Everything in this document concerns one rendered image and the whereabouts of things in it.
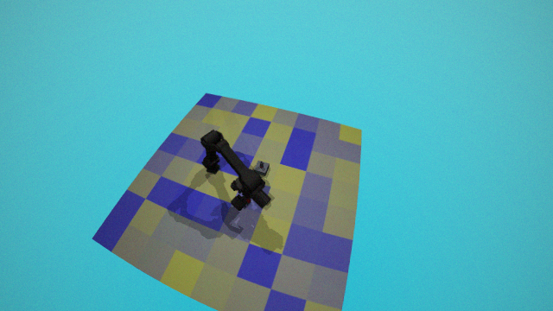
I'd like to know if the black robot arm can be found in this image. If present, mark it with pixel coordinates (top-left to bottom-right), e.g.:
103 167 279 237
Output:
200 130 271 209

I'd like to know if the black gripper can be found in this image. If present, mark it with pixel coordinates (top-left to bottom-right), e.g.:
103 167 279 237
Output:
231 187 251 211

